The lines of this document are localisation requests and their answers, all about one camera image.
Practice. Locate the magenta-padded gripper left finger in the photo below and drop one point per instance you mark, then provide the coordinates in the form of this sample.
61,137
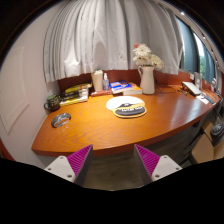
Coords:
60,166

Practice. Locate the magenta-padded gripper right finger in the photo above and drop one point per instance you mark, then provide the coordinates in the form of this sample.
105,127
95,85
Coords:
165,166

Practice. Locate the grey and black computer mouse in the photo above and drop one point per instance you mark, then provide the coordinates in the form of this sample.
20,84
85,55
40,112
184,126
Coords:
61,120

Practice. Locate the white black yellow mouse pad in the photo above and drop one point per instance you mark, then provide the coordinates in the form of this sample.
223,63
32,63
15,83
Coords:
125,105

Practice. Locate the beige chair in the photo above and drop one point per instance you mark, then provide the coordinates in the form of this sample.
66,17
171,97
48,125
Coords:
203,150

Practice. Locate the black mug with green inside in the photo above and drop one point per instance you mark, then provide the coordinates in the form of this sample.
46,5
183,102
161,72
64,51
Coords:
53,103

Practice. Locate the white book with yellow spine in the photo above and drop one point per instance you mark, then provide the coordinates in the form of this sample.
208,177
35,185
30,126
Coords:
75,101

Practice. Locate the yellow and black book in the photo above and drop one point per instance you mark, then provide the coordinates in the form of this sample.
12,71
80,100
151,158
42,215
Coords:
78,88

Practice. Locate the orange book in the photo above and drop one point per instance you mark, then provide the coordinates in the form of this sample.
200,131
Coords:
136,89

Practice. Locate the white laptop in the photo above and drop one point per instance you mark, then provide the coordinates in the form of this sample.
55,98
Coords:
191,88

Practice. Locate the dark red book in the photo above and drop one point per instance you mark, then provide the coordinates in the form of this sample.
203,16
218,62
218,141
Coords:
100,93

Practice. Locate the white jug vase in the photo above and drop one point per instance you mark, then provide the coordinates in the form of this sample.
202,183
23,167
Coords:
147,81

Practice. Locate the blue book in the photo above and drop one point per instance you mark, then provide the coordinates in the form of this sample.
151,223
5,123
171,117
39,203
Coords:
120,86

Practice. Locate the beige lidded tumbler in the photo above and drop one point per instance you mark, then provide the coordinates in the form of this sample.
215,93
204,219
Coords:
97,81

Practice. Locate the clear spray bottle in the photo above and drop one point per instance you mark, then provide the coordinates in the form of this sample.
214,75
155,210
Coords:
106,84

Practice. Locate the white and pink flowers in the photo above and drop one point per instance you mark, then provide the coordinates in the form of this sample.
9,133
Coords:
143,55

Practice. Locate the dark glass window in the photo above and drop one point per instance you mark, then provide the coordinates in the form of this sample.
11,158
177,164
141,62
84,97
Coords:
190,50

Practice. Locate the white pleated curtain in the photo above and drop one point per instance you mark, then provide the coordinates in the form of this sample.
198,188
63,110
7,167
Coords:
110,36

